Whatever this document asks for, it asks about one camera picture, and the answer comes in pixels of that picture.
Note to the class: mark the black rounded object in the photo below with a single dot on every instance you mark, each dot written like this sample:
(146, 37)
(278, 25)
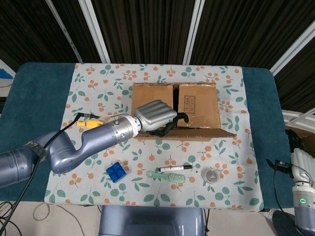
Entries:
(283, 223)

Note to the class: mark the blue plastic building block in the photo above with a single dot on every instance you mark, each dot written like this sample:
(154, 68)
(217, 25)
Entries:
(117, 172)

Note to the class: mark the blue and white object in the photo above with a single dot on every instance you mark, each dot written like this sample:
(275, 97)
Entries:
(5, 72)

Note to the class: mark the round clear pin container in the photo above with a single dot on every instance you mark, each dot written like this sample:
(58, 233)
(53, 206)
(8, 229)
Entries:
(211, 175)

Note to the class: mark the brown cardboard piece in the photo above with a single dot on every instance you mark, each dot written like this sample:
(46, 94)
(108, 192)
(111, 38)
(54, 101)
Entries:
(308, 142)

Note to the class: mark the floral leaf print tablecloth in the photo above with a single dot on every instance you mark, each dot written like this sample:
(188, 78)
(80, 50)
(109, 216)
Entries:
(103, 93)

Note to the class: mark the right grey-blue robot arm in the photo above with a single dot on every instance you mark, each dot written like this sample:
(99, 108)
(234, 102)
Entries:
(304, 209)

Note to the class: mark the slanted white frame beam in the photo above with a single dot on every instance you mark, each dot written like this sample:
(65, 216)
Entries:
(292, 52)

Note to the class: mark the white marker with black cap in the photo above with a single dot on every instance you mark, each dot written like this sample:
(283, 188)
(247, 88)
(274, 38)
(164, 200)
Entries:
(172, 168)

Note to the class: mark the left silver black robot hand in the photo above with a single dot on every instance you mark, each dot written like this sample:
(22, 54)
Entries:
(155, 115)

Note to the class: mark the wide white frame post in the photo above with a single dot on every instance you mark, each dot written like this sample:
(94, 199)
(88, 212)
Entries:
(94, 29)

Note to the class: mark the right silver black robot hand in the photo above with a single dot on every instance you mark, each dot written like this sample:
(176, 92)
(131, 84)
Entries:
(301, 164)

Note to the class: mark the teal fabric table cover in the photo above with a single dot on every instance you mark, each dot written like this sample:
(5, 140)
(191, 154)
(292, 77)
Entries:
(37, 98)

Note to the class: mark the thin white frame post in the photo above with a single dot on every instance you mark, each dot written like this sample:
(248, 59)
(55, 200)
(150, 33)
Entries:
(64, 29)

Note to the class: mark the brown cardboard box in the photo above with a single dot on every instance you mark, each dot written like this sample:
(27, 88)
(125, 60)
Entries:
(199, 105)

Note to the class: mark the mint green plastic brush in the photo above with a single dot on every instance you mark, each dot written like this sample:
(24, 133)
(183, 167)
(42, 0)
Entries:
(169, 177)

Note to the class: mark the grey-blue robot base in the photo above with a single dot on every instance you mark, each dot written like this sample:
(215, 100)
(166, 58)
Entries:
(152, 221)

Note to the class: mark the yellow rubber chicken toy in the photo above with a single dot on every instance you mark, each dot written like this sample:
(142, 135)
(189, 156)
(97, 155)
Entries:
(89, 123)

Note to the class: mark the low white frame rail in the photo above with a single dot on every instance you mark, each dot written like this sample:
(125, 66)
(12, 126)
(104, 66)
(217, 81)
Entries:
(299, 116)

